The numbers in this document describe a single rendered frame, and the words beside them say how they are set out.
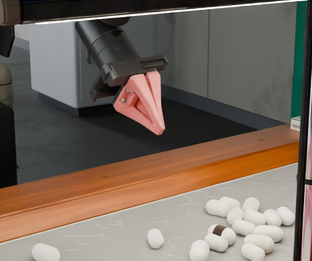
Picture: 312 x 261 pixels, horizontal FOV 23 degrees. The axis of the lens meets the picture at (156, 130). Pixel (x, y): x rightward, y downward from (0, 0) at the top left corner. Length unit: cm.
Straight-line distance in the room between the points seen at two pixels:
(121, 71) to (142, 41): 359
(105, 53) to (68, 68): 343
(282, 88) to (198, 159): 291
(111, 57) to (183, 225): 24
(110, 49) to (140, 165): 21
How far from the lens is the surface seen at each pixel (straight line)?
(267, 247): 90
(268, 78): 414
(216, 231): 92
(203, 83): 461
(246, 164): 118
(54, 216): 99
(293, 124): 135
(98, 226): 98
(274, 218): 97
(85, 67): 440
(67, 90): 449
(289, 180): 117
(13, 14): 61
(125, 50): 102
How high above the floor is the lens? 112
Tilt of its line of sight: 16 degrees down
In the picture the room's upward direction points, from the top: straight up
